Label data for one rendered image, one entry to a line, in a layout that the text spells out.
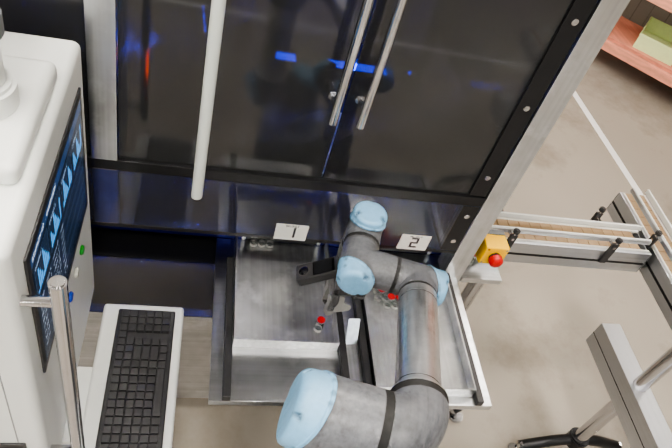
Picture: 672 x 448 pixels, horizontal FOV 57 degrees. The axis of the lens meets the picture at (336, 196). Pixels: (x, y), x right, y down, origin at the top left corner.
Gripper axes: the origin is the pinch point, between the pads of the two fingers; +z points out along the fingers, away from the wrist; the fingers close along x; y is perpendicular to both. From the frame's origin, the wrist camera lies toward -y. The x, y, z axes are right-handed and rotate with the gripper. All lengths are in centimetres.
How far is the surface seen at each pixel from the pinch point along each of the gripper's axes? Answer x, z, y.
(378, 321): 3.1, 10.4, 17.4
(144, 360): -7.4, 16.0, -41.3
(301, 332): -1.3, 10.4, -3.8
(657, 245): 35, 6, 119
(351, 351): -6.2, 10.3, 8.8
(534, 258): 31, 12, 74
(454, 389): -17.6, 6.9, 32.9
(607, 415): 2, 63, 120
